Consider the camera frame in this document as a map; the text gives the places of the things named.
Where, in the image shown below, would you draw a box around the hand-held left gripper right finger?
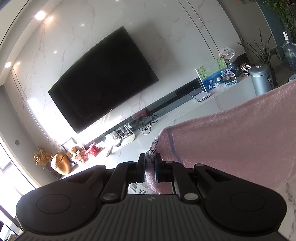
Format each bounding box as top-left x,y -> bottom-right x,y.
154,153 -> 223,202

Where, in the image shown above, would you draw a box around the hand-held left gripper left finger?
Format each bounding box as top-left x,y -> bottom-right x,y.
81,153 -> 147,202

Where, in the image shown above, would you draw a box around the pink towel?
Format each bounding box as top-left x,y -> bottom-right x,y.
145,79 -> 296,195

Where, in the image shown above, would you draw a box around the printed paper sheet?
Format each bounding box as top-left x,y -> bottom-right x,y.
127,183 -> 149,195

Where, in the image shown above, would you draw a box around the white organizer box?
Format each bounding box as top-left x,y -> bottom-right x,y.
105,124 -> 136,148

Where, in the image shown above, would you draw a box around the brown teddy bear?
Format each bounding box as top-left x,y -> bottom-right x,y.
69,146 -> 80,160

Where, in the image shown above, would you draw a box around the golden gourd ornament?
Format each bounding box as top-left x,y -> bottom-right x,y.
50,153 -> 72,176

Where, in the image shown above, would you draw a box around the white router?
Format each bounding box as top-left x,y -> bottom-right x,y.
189,85 -> 211,103

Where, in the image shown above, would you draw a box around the black flat screen television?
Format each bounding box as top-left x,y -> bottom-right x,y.
48,26 -> 159,134

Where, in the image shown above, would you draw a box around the dried flower bouquet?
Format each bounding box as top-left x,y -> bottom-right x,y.
33,146 -> 52,166

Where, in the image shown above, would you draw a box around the lotus pond painting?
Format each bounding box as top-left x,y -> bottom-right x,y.
195,56 -> 228,91

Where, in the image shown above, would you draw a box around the acrylic photo stand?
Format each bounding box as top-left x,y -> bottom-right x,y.
221,70 -> 238,88

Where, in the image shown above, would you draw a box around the dark blue vase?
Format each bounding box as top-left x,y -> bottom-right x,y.
227,62 -> 240,78

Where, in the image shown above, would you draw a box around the cow figurine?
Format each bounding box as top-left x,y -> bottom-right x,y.
240,64 -> 251,77

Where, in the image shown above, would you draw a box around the round painted fan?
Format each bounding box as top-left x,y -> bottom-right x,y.
219,47 -> 237,64

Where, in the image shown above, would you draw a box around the silver trash can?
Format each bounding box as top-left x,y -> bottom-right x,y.
249,64 -> 273,97

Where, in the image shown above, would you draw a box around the potted long-leaf plant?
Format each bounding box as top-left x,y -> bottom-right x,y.
237,29 -> 282,88

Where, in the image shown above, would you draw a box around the large water bottle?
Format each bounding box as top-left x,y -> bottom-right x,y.
282,31 -> 296,67

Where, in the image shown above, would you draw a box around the trailing green plant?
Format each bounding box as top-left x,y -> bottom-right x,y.
266,0 -> 296,44

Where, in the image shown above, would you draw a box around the black cables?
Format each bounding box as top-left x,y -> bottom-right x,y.
138,111 -> 159,134

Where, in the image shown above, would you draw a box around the small picture frame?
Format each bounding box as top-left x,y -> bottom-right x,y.
61,137 -> 77,151

